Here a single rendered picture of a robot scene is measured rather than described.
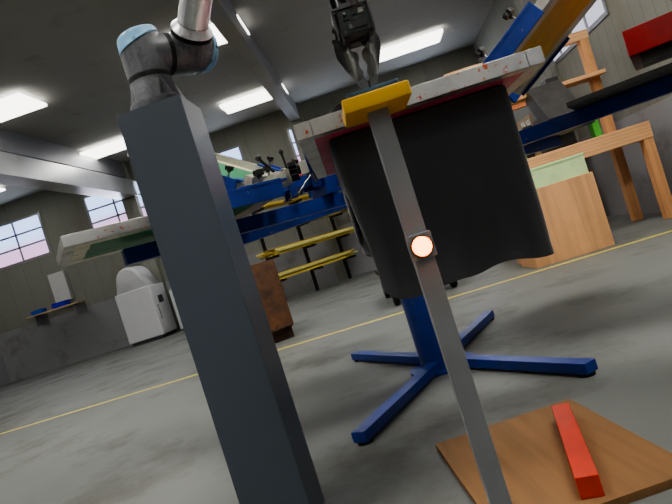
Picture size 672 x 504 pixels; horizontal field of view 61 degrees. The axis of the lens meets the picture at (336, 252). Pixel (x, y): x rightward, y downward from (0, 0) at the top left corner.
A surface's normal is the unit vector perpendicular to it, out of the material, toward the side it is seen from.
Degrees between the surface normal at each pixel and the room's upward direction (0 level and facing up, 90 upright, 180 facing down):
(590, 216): 90
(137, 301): 90
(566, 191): 90
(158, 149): 90
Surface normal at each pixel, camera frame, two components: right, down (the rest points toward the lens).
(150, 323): -0.13, 0.05
